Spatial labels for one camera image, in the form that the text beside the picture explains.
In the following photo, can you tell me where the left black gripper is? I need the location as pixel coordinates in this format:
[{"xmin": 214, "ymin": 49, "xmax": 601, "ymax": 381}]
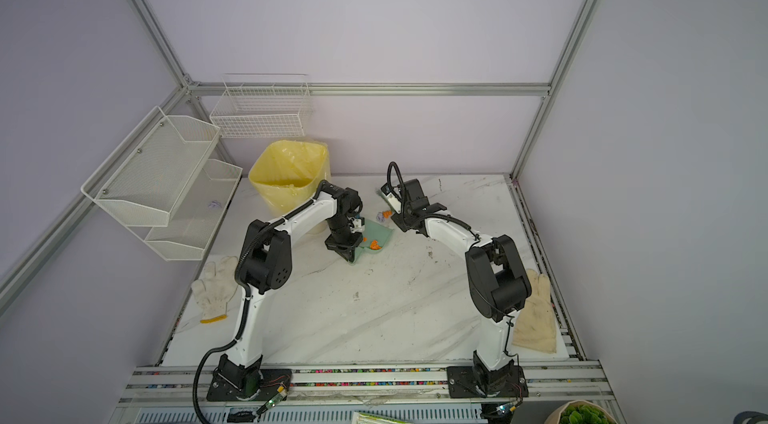
[{"xmin": 324, "ymin": 215, "xmax": 363, "ymax": 263}]

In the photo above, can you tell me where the green plastic dustpan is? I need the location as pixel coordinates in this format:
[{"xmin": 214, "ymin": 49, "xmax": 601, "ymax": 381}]
[{"xmin": 353, "ymin": 220, "xmax": 393, "ymax": 263}]

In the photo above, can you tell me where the green hand brush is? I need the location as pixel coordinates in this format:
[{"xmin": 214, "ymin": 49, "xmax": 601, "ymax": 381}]
[{"xmin": 378, "ymin": 184, "xmax": 394, "ymax": 199}]

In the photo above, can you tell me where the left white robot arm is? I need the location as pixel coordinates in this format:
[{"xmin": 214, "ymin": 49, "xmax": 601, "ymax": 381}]
[{"xmin": 217, "ymin": 180, "xmax": 365, "ymax": 391}]

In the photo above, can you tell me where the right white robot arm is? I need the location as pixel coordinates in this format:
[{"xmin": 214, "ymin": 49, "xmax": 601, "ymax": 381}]
[{"xmin": 380, "ymin": 179, "xmax": 532, "ymax": 397}]

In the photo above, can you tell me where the orange purple scraps back cluster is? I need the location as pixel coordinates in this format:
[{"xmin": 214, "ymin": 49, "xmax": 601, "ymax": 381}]
[{"xmin": 363, "ymin": 210, "xmax": 393, "ymax": 252}]

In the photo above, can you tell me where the cream trash bin yellow liner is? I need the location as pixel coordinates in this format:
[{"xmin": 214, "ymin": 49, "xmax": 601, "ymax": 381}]
[{"xmin": 248, "ymin": 139, "xmax": 331, "ymax": 217}]

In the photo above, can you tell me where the white cotton work glove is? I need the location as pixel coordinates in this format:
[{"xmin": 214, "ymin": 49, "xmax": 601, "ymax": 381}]
[{"xmin": 191, "ymin": 256, "xmax": 238, "ymax": 324}]

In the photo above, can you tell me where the white mesh shelf lower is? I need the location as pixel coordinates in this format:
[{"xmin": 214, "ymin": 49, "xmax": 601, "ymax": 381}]
[{"xmin": 142, "ymin": 159, "xmax": 242, "ymax": 261}]

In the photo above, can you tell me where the white mesh shelf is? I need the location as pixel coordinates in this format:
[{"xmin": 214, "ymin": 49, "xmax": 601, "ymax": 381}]
[
  {"xmin": 142, "ymin": 159, "xmax": 242, "ymax": 261},
  {"xmin": 81, "ymin": 107, "xmax": 221, "ymax": 227}
]

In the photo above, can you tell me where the beige cloth rag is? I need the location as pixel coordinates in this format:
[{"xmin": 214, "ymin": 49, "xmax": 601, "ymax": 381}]
[{"xmin": 512, "ymin": 269, "xmax": 557, "ymax": 354}]

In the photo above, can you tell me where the white mesh shelf upper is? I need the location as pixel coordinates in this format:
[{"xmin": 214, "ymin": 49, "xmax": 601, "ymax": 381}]
[{"xmin": 81, "ymin": 107, "xmax": 221, "ymax": 227}]

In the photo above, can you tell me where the green plant in pot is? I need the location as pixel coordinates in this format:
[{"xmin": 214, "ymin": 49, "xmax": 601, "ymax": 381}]
[{"xmin": 544, "ymin": 400, "xmax": 617, "ymax": 424}]

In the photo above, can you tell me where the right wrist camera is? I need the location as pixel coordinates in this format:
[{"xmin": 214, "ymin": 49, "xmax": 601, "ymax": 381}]
[{"xmin": 380, "ymin": 190, "xmax": 402, "ymax": 213}]

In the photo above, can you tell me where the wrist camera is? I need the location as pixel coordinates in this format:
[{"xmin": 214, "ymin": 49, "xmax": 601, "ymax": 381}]
[
  {"xmin": 351, "ymin": 217, "xmax": 365, "ymax": 233},
  {"xmin": 380, "ymin": 190, "xmax": 402, "ymax": 213}
]

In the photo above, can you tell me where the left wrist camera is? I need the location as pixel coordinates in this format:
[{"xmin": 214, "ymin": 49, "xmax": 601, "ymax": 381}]
[{"xmin": 351, "ymin": 217, "xmax": 365, "ymax": 233}]

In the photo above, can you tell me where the white wire basket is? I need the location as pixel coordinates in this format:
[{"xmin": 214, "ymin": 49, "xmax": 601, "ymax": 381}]
[{"xmin": 210, "ymin": 74, "xmax": 313, "ymax": 139}]

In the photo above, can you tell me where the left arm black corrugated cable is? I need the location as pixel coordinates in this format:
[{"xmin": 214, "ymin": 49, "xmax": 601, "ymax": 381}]
[{"xmin": 191, "ymin": 180, "xmax": 337, "ymax": 424}]

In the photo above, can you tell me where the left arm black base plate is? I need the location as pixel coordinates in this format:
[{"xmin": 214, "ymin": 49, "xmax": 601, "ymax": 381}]
[{"xmin": 206, "ymin": 354, "xmax": 293, "ymax": 402}]

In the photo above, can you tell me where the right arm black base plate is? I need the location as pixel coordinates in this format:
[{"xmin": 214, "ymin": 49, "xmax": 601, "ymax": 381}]
[{"xmin": 446, "ymin": 353, "xmax": 529, "ymax": 399}]

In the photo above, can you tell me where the aluminium front rail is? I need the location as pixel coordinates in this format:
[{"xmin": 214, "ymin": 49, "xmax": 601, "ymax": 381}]
[{"xmin": 109, "ymin": 361, "xmax": 625, "ymax": 423}]

